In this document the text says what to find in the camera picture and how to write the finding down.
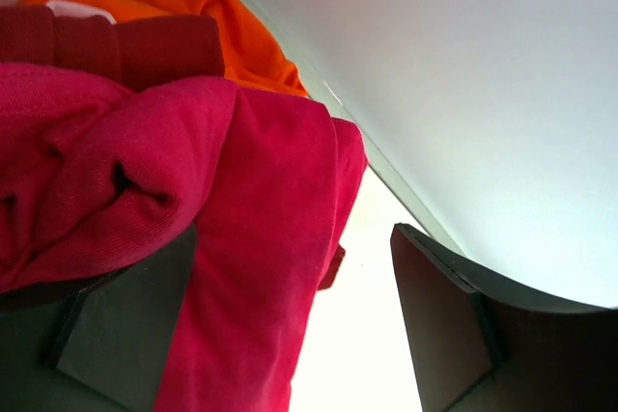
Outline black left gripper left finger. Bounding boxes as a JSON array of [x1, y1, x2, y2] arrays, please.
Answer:
[[1, 227, 196, 411]]

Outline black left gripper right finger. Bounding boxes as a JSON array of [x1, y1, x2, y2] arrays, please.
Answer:
[[390, 224, 617, 411]]

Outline magenta t shirt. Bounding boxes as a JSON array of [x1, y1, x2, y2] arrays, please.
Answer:
[[1, 63, 367, 411]]

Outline dark red folded t shirt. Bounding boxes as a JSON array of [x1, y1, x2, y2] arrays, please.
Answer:
[[1, 6, 225, 91]]

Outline pink folded t shirt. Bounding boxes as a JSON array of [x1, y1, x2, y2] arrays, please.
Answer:
[[45, 0, 117, 24]]

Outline orange folded t shirt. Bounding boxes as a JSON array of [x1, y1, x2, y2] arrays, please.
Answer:
[[19, 0, 307, 96]]

